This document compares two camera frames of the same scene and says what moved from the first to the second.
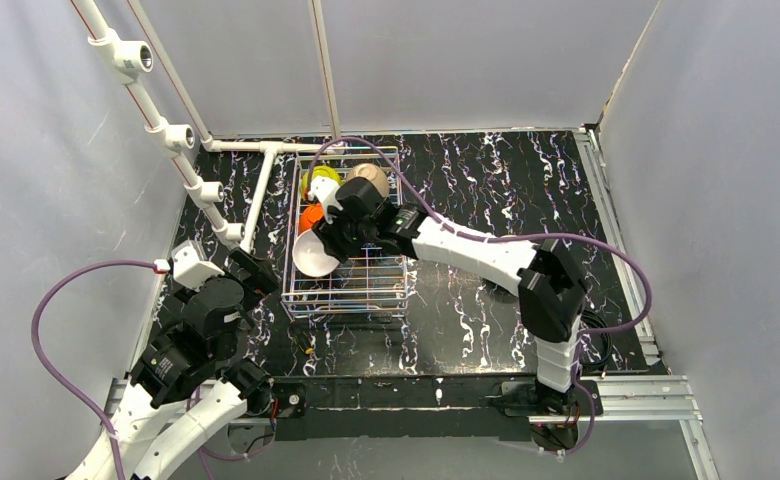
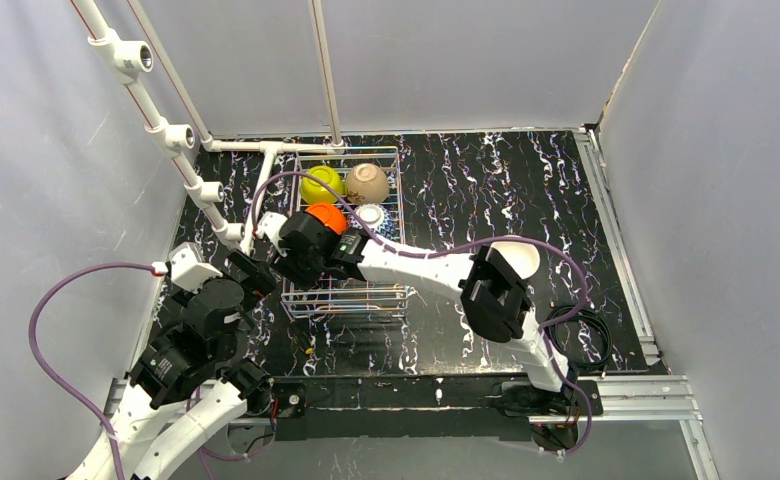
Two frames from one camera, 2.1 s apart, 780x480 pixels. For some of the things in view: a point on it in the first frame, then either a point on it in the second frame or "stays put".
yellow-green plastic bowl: [321, 171] stays put
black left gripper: [253, 270] stays put
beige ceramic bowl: [373, 174] stays put
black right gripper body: [348, 234] -> [295, 258]
